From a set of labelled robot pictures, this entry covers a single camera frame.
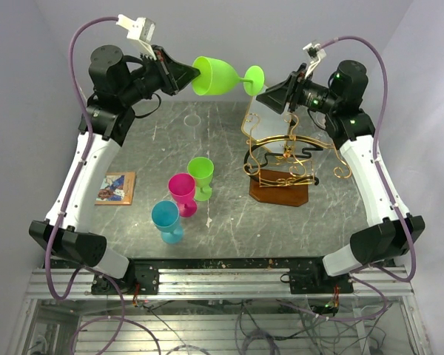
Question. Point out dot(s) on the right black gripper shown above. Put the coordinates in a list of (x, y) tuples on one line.
[(288, 91)]

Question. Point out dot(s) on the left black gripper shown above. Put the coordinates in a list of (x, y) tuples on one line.
[(176, 75)]

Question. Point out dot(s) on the green wine glass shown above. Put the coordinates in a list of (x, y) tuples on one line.
[(218, 77), (201, 169)]

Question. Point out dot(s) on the gold wire glass rack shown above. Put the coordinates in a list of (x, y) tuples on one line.
[(280, 167)]

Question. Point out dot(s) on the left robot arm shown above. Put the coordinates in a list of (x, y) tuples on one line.
[(119, 82)]

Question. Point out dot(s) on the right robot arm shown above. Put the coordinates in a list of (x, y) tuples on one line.
[(392, 229)]

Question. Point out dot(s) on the pink wine glass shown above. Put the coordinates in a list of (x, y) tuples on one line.
[(182, 189)]

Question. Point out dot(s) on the blue wine glass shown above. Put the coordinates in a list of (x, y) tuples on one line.
[(166, 218)]

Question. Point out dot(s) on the gold framed mirror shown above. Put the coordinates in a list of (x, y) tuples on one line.
[(261, 122)]

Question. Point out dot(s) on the clear glass near left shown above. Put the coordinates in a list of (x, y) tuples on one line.
[(318, 125)]

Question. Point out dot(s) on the clear glass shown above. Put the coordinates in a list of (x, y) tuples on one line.
[(318, 125), (192, 120)]

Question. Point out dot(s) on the clear glass at back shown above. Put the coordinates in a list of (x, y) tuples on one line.
[(192, 120)]

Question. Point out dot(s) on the orange picture card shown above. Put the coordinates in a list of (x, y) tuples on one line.
[(116, 189)]

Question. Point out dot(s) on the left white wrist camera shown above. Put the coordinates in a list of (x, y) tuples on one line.
[(139, 32)]

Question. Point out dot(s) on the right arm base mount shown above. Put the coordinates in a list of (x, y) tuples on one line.
[(307, 275)]

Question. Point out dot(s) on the aluminium frame rail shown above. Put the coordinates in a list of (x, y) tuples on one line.
[(179, 284)]

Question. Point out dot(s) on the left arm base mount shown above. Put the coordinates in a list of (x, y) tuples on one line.
[(141, 278)]

